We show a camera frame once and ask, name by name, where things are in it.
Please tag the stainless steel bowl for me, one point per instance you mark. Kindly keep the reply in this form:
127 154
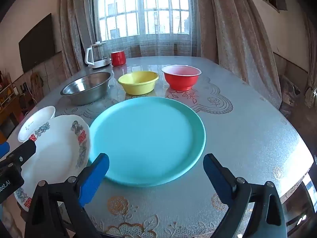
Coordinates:
86 90

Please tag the white patterned plate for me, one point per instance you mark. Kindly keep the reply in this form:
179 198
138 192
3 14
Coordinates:
57 148

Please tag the teal plate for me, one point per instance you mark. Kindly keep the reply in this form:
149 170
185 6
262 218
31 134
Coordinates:
148 138

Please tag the red plastic bowl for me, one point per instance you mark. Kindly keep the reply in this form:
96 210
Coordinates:
182 82

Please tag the red mug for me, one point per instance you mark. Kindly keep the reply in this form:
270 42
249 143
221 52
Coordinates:
117 59

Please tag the beige door curtain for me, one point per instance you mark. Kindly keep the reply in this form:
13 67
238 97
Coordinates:
312 49

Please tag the wooden shelf cabinet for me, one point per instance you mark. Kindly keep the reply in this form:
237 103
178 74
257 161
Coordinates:
8 104

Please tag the barred window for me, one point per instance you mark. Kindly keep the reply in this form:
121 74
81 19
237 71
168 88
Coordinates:
143 7

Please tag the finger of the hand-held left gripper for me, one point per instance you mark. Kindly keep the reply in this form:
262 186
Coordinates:
3 150
23 151

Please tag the wall television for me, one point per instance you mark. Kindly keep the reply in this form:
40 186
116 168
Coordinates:
37 44

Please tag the yellow bowl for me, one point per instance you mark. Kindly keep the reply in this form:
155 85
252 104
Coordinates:
138 86

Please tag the small white plate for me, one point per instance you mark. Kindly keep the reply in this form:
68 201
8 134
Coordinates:
34 124

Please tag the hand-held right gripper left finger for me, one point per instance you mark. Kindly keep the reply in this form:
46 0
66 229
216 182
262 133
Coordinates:
94 177

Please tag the white glass kettle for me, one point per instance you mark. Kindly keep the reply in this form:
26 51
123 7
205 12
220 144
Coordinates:
99 60

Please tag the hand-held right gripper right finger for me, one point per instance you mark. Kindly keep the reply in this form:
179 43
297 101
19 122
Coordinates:
218 178

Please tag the sheer white curtain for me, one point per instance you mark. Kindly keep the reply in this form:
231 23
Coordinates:
158 44

